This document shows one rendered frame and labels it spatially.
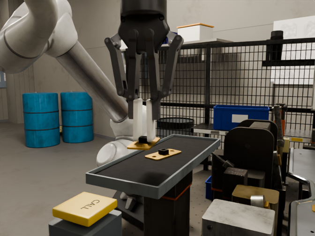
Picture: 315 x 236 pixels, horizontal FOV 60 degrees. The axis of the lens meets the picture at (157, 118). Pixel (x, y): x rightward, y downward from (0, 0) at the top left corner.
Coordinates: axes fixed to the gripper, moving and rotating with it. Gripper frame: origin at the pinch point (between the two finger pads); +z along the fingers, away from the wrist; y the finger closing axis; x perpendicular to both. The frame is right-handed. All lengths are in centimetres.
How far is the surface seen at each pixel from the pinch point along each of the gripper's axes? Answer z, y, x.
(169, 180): 9.0, 5.1, -3.4
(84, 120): 77, -263, 467
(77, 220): 10.1, -3.7, -16.3
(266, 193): 17.3, 22.7, 15.4
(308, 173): 25, 43, 56
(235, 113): 12, 20, 115
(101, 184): 10.1, -5.8, -4.9
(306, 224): 25.3, 32.0, 19.3
